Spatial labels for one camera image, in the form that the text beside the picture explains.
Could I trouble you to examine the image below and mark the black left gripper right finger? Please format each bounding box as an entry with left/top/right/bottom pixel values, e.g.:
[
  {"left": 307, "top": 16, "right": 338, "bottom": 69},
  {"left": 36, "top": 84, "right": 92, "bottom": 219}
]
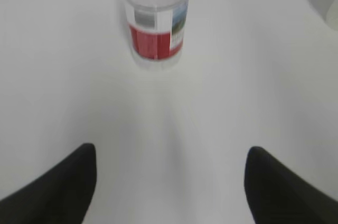
[{"left": 244, "top": 146, "right": 337, "bottom": 223}]

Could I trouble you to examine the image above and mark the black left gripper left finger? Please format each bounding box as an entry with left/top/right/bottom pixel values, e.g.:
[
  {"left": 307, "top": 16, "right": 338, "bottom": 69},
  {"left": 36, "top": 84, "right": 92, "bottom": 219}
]
[{"left": 1, "top": 143, "right": 96, "bottom": 223}]

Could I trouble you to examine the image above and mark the clear plastic water bottle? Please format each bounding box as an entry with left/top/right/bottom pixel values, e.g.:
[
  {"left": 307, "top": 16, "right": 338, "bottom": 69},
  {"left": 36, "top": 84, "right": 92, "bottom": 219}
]
[{"left": 120, "top": 0, "right": 189, "bottom": 69}]

